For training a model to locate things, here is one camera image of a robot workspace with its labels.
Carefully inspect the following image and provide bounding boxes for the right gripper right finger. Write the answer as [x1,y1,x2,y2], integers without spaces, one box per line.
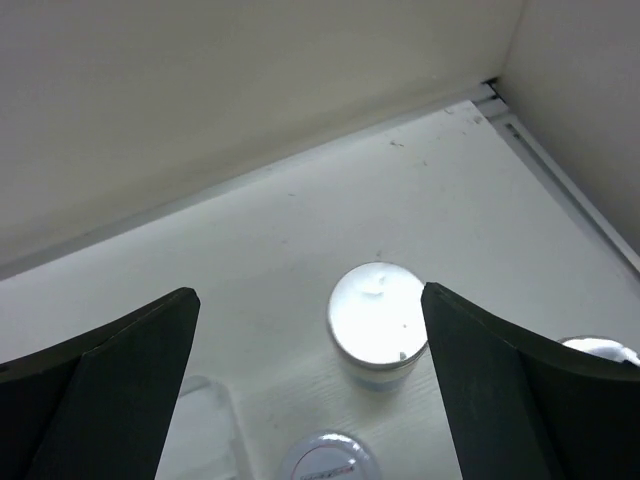
[421,283,639,479]

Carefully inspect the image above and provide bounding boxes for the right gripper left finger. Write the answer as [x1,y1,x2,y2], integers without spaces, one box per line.
[1,287,200,479]

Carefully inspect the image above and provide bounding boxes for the tall dark soy sauce bottle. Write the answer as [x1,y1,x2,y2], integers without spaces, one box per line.
[156,376,239,479]

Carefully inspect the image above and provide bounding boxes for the blue label white canister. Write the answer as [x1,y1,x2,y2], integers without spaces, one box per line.
[326,262,428,393]
[559,336,640,367]

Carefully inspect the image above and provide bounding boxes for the light spice jar white lid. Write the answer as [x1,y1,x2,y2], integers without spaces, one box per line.
[275,430,383,480]

